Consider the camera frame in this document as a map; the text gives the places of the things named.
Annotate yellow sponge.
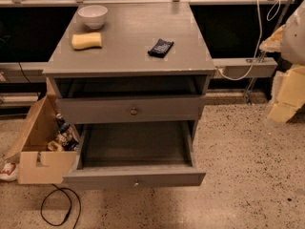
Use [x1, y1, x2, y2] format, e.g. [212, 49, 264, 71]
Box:
[71, 32, 102, 50]

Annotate metal support pole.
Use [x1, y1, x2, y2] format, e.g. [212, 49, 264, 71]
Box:
[244, 0, 294, 105]

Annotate black floor cable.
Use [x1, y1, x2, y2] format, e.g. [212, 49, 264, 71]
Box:
[40, 183, 82, 229]

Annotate bottles and items in box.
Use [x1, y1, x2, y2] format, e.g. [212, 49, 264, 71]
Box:
[47, 114, 78, 152]

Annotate grey drawer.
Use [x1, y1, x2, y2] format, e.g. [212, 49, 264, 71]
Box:
[63, 121, 205, 190]
[56, 95, 204, 124]

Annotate open cardboard box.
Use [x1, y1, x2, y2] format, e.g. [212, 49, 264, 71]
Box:
[6, 79, 76, 184]

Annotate white ceramic bowl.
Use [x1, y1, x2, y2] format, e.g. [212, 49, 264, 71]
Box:
[77, 5, 108, 29]

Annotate grey top drawer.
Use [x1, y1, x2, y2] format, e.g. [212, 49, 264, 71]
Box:
[56, 95, 204, 124]

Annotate grey wooden drawer cabinet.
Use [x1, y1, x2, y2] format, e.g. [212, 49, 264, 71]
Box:
[42, 2, 216, 126]

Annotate white hanging cable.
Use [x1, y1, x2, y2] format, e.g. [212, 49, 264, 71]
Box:
[216, 0, 282, 82]

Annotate white red bag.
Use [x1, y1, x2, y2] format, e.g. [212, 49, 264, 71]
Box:
[0, 161, 19, 181]

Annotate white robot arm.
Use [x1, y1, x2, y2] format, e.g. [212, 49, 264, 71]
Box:
[259, 1, 305, 123]

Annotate dark blue snack packet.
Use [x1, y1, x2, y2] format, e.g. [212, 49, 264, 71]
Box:
[148, 39, 173, 58]

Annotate grey wall rail beam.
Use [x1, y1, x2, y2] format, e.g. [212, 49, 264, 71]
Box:
[213, 57, 277, 79]

